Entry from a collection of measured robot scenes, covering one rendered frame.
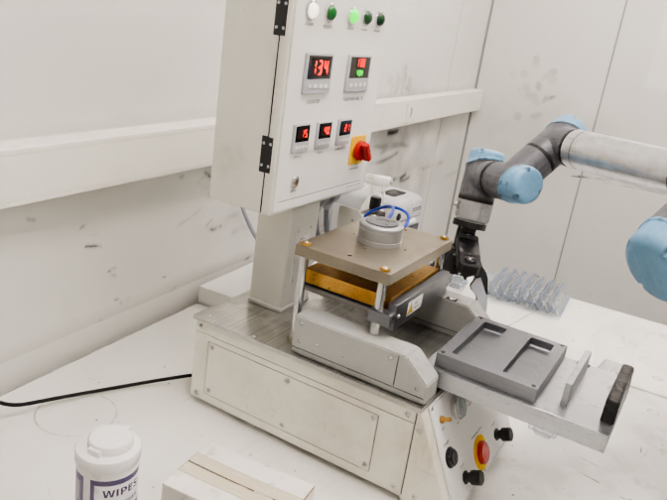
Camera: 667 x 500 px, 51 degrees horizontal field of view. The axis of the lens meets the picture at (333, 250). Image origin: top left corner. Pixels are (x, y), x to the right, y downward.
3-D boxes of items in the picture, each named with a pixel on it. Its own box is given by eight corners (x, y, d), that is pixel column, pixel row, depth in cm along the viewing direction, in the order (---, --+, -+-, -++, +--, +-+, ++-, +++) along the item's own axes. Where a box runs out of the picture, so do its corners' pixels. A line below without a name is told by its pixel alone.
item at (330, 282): (302, 289, 123) (308, 238, 120) (361, 260, 141) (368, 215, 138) (388, 320, 115) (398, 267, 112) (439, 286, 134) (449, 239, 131)
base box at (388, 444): (189, 399, 134) (196, 317, 128) (297, 336, 165) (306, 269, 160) (448, 526, 110) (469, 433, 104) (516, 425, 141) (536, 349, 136)
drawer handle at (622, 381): (599, 421, 104) (606, 397, 102) (616, 383, 116) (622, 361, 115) (612, 426, 103) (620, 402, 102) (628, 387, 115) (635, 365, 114)
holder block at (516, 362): (434, 365, 113) (437, 351, 112) (475, 327, 130) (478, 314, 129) (533, 404, 106) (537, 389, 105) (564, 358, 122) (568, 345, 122)
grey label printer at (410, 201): (326, 233, 228) (333, 184, 223) (357, 223, 245) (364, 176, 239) (391, 256, 217) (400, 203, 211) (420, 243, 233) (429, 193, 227)
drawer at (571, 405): (417, 384, 114) (426, 341, 112) (465, 340, 133) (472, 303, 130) (601, 458, 101) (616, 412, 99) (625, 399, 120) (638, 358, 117)
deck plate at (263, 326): (193, 317, 128) (193, 312, 128) (297, 272, 157) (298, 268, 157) (420, 414, 108) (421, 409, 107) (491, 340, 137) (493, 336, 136)
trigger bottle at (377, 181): (349, 254, 212) (361, 175, 204) (354, 247, 220) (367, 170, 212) (377, 260, 211) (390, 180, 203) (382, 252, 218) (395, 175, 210)
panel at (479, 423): (453, 517, 112) (427, 407, 110) (509, 436, 137) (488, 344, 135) (465, 518, 110) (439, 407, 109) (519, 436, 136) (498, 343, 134)
